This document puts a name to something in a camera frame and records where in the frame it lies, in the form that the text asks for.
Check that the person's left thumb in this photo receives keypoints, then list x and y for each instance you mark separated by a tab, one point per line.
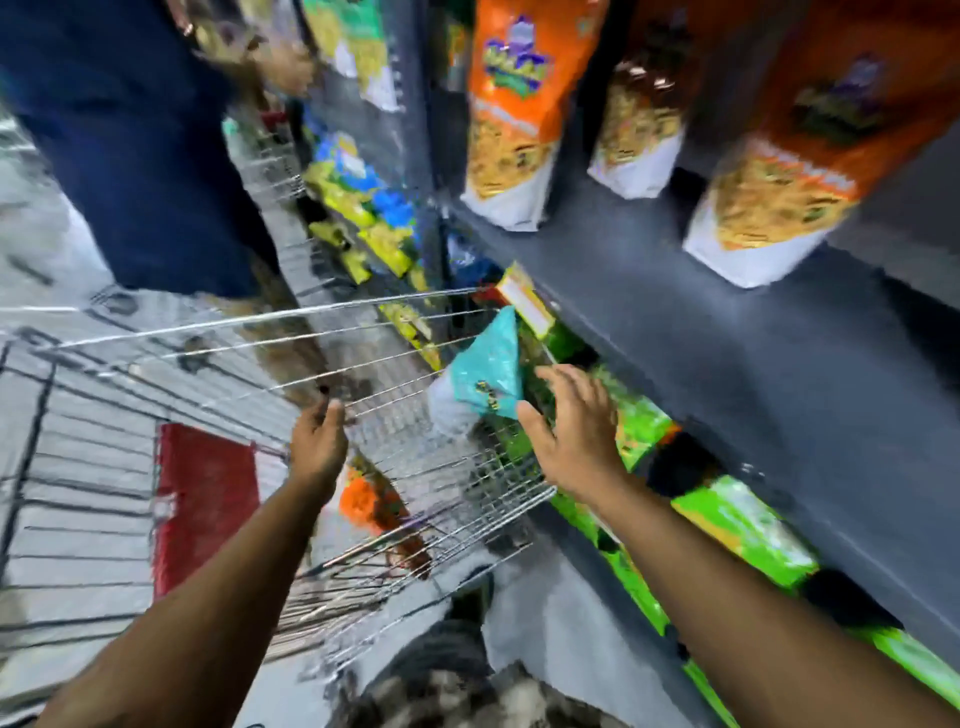
335	426

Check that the person's right forearm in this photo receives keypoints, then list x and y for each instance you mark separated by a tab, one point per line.
735	630

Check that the yellow red shelf label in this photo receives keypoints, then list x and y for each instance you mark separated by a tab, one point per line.
525	300

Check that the blue snack packet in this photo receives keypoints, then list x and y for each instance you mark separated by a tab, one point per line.
469	262

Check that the person's left forearm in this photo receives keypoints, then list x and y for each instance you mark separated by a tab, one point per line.
202	622

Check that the person's left hand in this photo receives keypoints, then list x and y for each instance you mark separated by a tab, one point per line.
316	450

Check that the person's right thumb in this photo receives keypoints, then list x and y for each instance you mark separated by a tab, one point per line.
532	427

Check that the red cart seat flap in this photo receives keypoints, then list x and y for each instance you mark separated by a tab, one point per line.
206	502

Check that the orange snack packet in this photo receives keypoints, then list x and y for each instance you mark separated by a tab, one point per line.
367	506

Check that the person's camouflage trouser leg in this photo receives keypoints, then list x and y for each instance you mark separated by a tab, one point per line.
450	690

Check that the green yellow snack bag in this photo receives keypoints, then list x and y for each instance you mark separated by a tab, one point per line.
356	45

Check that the row of green snack packets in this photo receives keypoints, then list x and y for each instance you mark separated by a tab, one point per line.
742	521

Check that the person's right hand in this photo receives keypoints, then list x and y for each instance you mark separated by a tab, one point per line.
581	442

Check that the teal white snack packet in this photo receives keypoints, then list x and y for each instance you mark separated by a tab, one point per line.
487	367

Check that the grey metal store shelf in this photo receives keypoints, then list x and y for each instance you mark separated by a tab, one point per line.
712	360

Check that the large orange white snack bag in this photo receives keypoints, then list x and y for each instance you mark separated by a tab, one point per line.
795	187
517	112
645	127

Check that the row of yellow blue packets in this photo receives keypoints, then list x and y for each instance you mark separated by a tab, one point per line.
375	225

